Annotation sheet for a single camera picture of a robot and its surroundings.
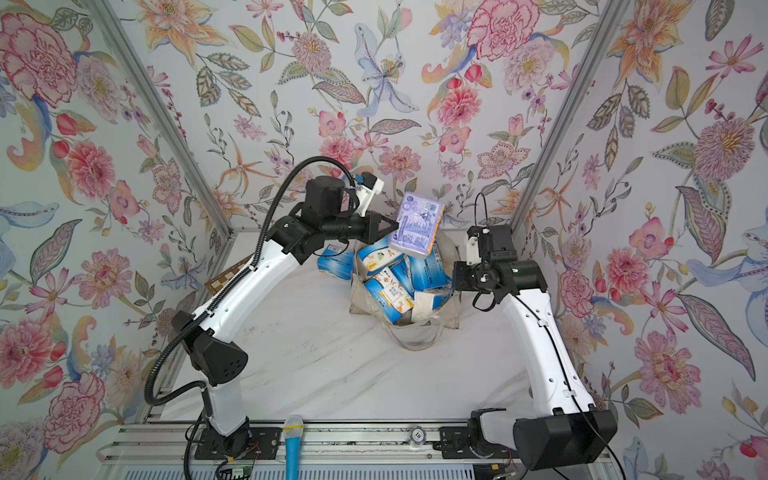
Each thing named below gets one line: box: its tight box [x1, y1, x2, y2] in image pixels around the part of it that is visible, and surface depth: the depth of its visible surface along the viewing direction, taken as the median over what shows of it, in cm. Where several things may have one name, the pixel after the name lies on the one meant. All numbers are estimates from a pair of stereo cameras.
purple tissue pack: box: [390, 191, 445, 259], surface depth 71 cm
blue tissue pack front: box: [410, 241, 448, 291], surface depth 84 cm
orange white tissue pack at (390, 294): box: [363, 266, 415, 325], surface depth 82 cm
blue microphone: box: [283, 414, 304, 480], surface depth 74 cm
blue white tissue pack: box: [357, 245, 405, 276], surface depth 82 cm
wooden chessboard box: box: [204, 252, 255, 296], surface depth 106 cm
